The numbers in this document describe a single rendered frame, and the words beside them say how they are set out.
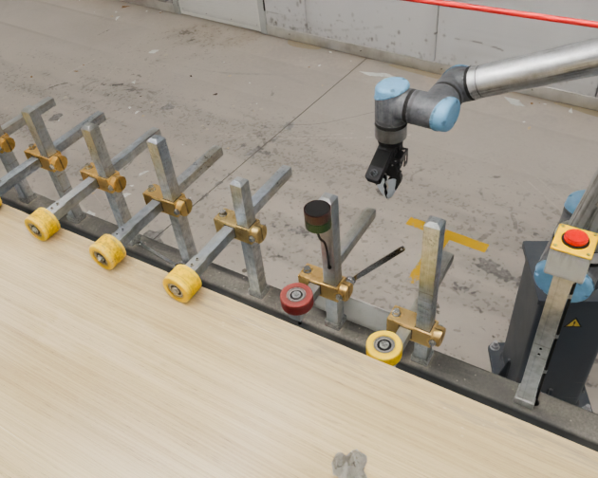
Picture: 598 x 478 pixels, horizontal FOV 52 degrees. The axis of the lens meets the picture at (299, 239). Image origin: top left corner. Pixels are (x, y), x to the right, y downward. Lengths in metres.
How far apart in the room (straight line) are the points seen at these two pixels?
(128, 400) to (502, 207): 2.23
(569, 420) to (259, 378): 0.72
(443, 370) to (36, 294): 1.05
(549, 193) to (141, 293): 2.27
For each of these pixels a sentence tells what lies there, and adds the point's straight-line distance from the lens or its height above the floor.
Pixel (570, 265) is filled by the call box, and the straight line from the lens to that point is 1.19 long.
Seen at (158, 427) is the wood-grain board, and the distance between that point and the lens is 1.33.
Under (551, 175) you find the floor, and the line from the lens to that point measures 3.40.
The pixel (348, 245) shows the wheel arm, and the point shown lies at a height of 0.86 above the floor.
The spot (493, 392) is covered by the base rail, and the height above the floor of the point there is 0.70.
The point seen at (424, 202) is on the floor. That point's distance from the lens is 3.13.
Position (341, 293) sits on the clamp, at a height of 0.86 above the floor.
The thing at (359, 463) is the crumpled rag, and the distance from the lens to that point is 1.22.
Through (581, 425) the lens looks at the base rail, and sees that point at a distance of 1.58.
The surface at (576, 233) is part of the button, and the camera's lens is 1.19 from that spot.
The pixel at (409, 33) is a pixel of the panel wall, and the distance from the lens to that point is 4.20.
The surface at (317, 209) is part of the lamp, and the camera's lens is 1.32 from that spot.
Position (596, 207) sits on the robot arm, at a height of 1.03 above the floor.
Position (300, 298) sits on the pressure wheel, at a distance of 1.47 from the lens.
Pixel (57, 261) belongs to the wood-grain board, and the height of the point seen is 0.90.
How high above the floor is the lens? 2.00
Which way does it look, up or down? 43 degrees down
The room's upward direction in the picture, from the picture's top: 6 degrees counter-clockwise
